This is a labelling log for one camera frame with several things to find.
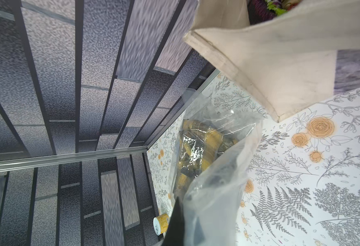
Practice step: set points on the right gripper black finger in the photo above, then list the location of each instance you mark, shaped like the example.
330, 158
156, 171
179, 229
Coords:
176, 229

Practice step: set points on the clear plastic vacuum bag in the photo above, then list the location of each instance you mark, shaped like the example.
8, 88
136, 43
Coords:
212, 200

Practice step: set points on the beige canvas tote bag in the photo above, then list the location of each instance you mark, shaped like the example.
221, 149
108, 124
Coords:
288, 63

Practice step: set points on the white round tape roll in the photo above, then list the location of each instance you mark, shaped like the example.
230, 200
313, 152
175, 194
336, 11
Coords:
161, 223

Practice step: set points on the yellow black plaid shirt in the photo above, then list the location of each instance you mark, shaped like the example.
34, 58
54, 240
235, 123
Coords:
200, 145

